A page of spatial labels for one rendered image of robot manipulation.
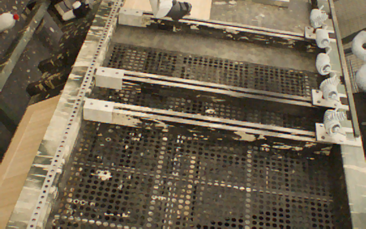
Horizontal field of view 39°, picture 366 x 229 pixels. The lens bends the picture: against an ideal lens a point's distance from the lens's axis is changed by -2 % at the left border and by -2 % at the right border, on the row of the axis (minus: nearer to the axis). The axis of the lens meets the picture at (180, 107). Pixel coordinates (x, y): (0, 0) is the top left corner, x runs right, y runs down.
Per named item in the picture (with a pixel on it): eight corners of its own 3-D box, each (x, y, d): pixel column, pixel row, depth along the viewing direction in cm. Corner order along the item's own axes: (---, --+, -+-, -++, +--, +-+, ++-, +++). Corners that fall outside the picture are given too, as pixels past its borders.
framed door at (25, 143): (31, 108, 294) (28, 106, 293) (110, 80, 273) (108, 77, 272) (-33, 243, 228) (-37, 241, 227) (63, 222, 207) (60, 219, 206)
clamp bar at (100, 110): (87, 106, 232) (86, 65, 215) (350, 145, 229) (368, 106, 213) (82, 122, 224) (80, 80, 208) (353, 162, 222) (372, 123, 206)
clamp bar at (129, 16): (121, 16, 287) (122, -22, 270) (332, 47, 284) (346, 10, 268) (117, 25, 279) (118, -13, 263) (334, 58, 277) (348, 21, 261)
